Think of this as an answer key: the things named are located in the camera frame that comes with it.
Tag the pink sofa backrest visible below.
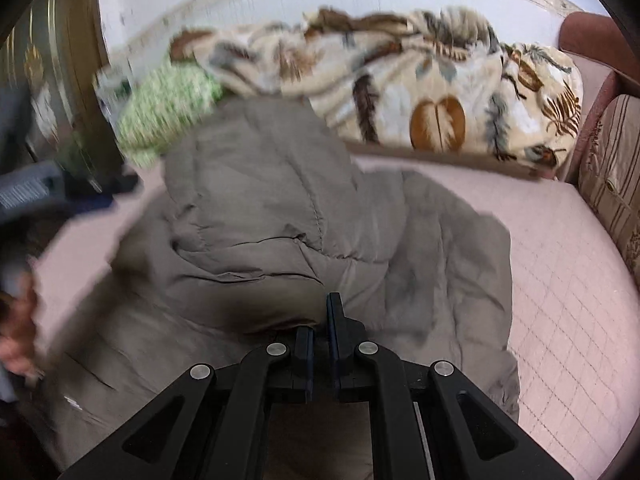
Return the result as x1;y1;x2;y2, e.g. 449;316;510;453
557;10;640;186

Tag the pink quilted mattress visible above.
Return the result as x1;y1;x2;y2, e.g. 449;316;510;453
30;152;640;480

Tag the green patterned pillow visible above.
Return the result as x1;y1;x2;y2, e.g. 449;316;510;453
95;57;226;168

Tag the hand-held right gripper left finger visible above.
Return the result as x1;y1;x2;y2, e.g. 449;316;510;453
57;327;316;480

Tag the striped sofa cushion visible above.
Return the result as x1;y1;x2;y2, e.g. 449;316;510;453
577;94;640;271

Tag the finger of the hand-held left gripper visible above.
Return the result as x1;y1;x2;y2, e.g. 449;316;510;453
60;169;142;213

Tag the grey puffer jacket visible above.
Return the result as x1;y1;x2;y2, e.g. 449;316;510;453
25;97;521;480

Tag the person's left hand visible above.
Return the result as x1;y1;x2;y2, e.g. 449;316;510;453
0;285;46;378

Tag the wooden door with glass panel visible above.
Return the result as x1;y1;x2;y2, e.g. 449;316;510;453
0;0;126;186

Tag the leaf print blanket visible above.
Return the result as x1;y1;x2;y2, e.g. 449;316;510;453
167;5;583;181

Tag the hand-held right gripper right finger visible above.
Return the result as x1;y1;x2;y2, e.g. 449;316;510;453
326;292;576;480

